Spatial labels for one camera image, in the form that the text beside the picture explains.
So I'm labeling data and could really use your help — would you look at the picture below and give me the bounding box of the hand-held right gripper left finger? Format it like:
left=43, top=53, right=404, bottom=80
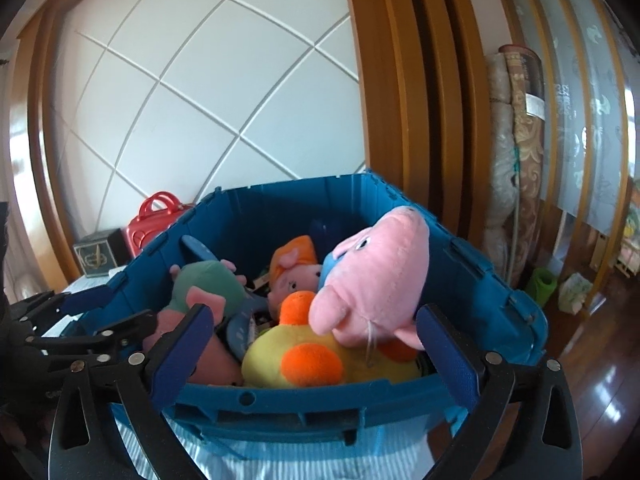
left=47, top=304, right=216, bottom=480

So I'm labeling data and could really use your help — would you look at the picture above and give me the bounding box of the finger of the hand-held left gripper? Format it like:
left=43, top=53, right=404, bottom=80
left=12, top=285, right=118, bottom=331
left=30, top=309, right=158, bottom=363

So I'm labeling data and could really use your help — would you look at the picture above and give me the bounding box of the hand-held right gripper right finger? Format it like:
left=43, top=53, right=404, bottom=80
left=416, top=304, right=586, bottom=480

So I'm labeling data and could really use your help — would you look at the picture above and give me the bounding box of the pig plush green dress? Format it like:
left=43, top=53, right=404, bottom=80
left=142, top=260, right=248, bottom=386

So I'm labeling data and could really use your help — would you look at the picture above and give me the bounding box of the yellow duck plush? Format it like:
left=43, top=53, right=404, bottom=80
left=241, top=290, right=421, bottom=388

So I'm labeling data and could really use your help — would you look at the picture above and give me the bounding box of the blue plastic storage container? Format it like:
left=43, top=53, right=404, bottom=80
left=65, top=170, right=548, bottom=448

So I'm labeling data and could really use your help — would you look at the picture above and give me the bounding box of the pig plush blue dress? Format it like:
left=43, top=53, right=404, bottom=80
left=308, top=205, right=431, bottom=361

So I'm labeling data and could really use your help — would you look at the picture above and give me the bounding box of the pig plush orange dress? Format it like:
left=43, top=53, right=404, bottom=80
left=266, top=235, right=323, bottom=318

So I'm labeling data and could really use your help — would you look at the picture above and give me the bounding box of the dark gift box gold print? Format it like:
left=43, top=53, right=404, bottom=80
left=73, top=228, right=128, bottom=279

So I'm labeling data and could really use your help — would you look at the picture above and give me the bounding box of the red toy suitcase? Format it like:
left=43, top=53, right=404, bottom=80
left=127, top=191, right=196, bottom=261

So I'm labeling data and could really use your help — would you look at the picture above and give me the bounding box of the green rolled mat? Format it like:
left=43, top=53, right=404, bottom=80
left=525, top=267, right=558, bottom=308

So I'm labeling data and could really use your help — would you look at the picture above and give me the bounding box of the white plastic bag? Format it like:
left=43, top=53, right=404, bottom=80
left=557, top=272, right=593, bottom=316

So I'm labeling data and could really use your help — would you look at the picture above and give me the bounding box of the pale rolled carpet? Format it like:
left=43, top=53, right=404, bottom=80
left=484, top=52, right=518, bottom=281

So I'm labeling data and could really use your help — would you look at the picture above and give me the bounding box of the pile of household clutter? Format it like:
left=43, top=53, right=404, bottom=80
left=617, top=205, right=640, bottom=281

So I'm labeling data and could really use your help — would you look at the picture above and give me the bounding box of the brown patterned rolled carpet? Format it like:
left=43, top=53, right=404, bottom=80
left=500, top=45, right=547, bottom=291

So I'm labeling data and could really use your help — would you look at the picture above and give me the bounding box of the frosted glass wooden partition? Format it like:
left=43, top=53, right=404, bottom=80
left=505, top=0, right=640, bottom=281

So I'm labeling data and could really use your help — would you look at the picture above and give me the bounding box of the curved wooden frame edge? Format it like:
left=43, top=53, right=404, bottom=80
left=10, top=0, right=141, bottom=281

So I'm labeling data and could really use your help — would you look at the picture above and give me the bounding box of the wide wooden frame column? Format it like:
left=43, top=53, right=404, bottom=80
left=342, top=0, right=501, bottom=261

